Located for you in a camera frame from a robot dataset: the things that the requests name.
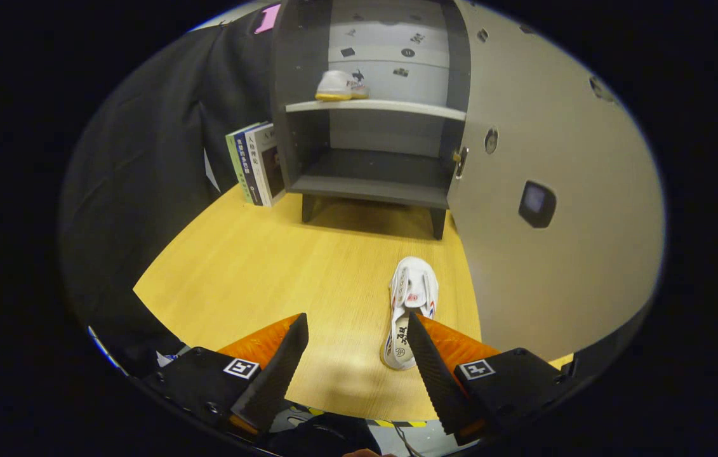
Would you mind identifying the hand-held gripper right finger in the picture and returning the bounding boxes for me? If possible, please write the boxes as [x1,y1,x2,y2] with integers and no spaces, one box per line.
[406,312,578,447]

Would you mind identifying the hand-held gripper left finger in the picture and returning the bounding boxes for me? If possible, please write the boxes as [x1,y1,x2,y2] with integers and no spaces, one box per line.
[143,312,310,439]

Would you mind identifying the white shoe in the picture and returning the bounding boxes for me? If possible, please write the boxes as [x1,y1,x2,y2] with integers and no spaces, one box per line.
[382,256,439,371]
[315,70,370,102]

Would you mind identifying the beige shoe cabinet door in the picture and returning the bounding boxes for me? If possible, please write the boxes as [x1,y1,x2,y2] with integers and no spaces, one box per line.
[448,0,664,362]

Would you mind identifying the light cabinet shelf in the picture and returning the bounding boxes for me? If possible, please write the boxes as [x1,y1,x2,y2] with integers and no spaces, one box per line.
[285,100,467,122]

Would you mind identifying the person's dark clothing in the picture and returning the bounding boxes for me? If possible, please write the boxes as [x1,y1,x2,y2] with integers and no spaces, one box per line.
[267,411,383,457]

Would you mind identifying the white cover book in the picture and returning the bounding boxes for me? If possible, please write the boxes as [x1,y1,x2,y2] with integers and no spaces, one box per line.
[246,123,286,208]

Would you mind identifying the blue spine book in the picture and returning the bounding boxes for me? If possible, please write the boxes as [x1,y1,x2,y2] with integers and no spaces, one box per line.
[234,124,265,206]

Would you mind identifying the black backdrop cloth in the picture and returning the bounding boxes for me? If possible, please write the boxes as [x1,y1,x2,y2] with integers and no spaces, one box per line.
[60,3,280,381]

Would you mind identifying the thin black cable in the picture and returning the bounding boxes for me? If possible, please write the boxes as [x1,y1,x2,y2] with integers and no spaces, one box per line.
[392,424,424,457]

